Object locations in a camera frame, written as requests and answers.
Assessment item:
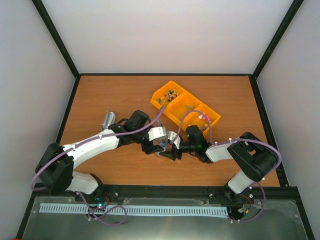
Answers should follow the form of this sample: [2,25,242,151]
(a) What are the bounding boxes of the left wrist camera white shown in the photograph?
[147,126,167,141]

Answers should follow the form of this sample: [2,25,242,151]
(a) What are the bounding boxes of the light blue cable duct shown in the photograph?
[38,203,228,218]

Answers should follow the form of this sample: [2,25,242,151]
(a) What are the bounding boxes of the silver metal scoop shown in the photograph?
[101,111,116,131]

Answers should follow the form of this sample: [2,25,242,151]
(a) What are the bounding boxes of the clear plastic cup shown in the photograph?
[153,138,169,157]

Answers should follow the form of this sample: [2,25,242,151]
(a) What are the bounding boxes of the pile of lollipops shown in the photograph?
[157,89,179,106]

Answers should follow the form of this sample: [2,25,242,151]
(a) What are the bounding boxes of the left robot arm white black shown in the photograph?
[34,110,167,202]

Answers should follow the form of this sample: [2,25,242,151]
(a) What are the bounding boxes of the pile of star candies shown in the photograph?
[198,113,212,132]

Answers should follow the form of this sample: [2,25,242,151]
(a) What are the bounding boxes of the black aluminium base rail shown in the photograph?
[32,182,298,203]

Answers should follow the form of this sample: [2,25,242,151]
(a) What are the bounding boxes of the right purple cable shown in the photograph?
[176,109,283,224]

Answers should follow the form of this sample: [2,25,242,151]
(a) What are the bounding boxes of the lollipops in cup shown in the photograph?
[159,140,168,151]

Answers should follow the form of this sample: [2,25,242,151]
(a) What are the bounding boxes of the yellow three-compartment bin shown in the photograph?
[150,80,221,136]

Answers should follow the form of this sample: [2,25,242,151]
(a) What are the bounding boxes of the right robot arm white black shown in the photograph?
[159,125,282,202]

